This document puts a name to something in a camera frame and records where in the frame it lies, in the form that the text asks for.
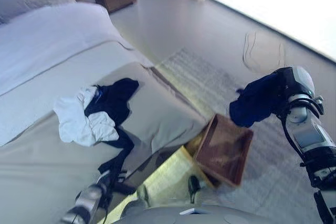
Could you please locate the white garment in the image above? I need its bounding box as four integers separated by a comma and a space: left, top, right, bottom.
54, 85, 120, 146

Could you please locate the white duvet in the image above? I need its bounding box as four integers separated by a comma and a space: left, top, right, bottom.
0, 2, 155, 146

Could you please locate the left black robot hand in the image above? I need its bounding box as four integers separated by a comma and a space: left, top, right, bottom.
97, 165, 137, 196

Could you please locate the black garment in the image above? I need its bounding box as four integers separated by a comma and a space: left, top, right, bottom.
83, 78, 140, 176

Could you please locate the brown wicker basket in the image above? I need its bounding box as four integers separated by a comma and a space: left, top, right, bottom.
183, 113, 254, 188

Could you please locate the grey robot torso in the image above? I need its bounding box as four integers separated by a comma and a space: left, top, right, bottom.
112, 205, 266, 224

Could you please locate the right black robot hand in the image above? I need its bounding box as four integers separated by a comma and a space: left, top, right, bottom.
272, 65, 316, 114

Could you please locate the blue garment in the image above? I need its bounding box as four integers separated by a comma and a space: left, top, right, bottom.
229, 73, 283, 128

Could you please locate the bed with lit base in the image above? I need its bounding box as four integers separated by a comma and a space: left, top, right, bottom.
0, 0, 208, 224

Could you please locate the grey striped area rug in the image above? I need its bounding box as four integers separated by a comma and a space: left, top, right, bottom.
110, 48, 336, 224

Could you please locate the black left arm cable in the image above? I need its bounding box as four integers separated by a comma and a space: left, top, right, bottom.
101, 182, 113, 222

